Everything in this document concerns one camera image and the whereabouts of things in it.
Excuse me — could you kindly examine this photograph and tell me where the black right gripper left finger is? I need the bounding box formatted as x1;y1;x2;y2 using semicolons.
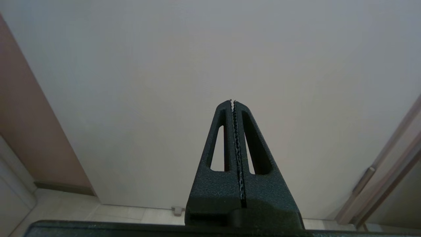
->
185;100;243;226

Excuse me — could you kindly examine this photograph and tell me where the beige cabinet panel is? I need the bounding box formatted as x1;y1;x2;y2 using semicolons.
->
0;135;37;237

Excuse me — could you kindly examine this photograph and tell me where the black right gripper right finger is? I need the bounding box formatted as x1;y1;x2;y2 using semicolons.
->
233;100;305;229

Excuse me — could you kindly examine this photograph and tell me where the white door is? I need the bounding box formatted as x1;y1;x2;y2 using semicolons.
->
0;0;421;220

